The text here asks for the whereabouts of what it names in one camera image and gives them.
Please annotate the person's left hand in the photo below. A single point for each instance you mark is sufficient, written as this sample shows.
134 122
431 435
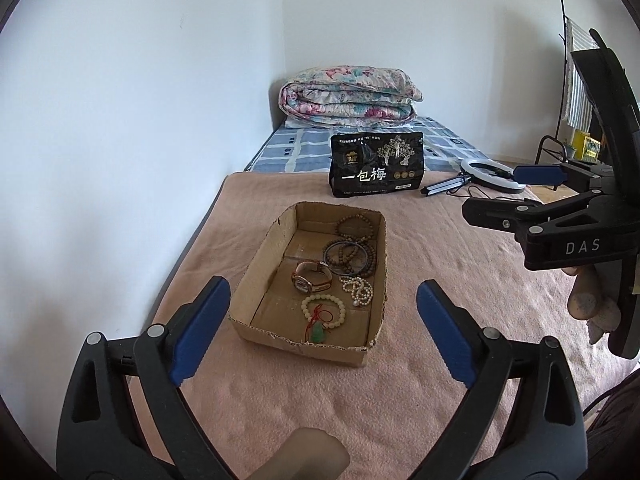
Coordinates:
305 452

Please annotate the dark brown clothing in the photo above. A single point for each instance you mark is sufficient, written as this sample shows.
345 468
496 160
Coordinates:
620 420

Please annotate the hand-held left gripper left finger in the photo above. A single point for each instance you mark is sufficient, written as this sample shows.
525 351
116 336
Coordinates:
200 330

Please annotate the yellow box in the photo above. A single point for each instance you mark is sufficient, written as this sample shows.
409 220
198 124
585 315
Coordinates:
587 145

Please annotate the black metal coat stand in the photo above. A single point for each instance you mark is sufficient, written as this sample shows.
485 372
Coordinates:
562 60

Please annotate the black folded tripod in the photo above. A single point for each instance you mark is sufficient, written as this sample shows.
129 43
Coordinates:
445 187

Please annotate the person's right hand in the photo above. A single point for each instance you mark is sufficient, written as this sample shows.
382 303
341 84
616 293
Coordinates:
590 305

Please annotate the pink blanket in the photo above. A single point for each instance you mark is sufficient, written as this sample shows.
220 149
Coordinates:
425 240

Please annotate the black metal shoe rack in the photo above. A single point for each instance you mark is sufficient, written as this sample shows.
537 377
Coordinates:
547 137

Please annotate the folded floral quilt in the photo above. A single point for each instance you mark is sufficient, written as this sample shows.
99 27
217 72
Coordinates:
350 95

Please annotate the white folded bedding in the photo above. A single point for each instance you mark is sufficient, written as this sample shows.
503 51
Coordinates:
310 123

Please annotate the striped hanging cloth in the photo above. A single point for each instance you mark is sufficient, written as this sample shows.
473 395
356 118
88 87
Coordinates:
582 80

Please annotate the blue checked bed sheet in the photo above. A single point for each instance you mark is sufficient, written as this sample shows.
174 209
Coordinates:
300 150

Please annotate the black snack bag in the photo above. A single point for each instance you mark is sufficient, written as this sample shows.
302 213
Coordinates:
375 175

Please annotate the brown cardboard box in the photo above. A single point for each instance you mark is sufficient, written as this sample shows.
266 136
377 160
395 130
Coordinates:
300 345

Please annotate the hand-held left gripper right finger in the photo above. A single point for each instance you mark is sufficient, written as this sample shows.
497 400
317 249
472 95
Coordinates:
445 330

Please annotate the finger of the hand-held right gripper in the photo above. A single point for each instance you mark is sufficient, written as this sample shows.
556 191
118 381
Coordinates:
495 212
537 175

